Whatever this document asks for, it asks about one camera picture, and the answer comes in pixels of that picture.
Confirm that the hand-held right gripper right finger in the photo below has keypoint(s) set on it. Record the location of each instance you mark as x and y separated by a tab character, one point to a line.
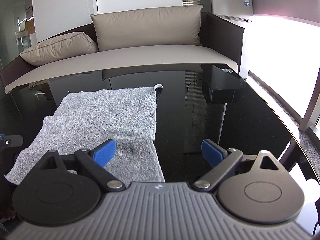
211	153

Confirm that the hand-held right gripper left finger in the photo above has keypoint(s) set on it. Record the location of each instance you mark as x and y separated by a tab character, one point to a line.
105	153

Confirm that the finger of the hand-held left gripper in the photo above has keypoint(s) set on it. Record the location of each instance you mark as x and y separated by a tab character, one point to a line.
13	141

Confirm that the grey fluffy towel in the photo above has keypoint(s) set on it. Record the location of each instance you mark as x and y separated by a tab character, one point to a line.
100	110

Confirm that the round metal table cap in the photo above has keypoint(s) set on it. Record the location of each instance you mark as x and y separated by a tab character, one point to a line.
227	70

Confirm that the small beige cushion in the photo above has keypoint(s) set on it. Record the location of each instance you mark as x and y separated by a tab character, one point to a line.
60	47

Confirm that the dark brown sofa beige seat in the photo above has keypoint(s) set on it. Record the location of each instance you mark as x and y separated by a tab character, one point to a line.
150	57

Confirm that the large beige cushion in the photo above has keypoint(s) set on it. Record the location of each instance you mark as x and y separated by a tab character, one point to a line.
150	27

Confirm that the silver mini fridge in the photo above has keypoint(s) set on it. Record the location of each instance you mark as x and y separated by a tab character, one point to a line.
227	2

